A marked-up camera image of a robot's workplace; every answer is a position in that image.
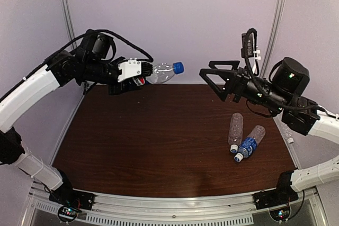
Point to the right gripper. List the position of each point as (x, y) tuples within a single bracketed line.
[(234, 83)]

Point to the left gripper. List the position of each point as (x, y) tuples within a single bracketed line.
[(123, 86)]

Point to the clear unlabeled plastic bottle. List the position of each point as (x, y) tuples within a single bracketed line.
[(235, 134)]

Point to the Pepsi label plastic bottle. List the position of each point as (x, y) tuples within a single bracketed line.
[(154, 74)]

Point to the blue bottle cap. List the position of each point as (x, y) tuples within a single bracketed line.
[(178, 68)]

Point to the white bottle cap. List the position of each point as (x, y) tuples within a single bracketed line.
[(234, 148)]

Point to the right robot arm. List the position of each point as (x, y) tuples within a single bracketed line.
[(280, 95)]

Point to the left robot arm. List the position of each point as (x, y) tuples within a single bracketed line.
[(40, 126)]

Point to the blue label water bottle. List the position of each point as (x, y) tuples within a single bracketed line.
[(250, 143)]

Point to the left circuit board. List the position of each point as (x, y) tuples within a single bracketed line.
[(67, 214)]

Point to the circuit board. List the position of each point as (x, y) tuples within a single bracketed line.
[(280, 214), (67, 214)]

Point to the right circuit board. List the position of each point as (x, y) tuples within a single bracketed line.
[(280, 214)]

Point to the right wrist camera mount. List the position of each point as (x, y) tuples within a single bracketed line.
[(250, 49)]

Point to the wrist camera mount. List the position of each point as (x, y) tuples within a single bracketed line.
[(250, 49), (128, 69)]

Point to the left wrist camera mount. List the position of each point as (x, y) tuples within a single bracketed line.
[(128, 69)]

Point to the right aluminium frame post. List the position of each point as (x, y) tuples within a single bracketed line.
[(273, 36)]

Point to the aluminium frame post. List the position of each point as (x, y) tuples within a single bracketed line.
[(68, 19), (273, 36)]

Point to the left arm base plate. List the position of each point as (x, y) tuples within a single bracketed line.
[(70, 197)]

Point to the front aluminium rail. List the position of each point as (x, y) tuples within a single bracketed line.
[(238, 209)]

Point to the left aluminium frame post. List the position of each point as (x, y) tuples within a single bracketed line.
[(68, 19)]

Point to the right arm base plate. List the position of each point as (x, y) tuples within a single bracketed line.
[(274, 197)]

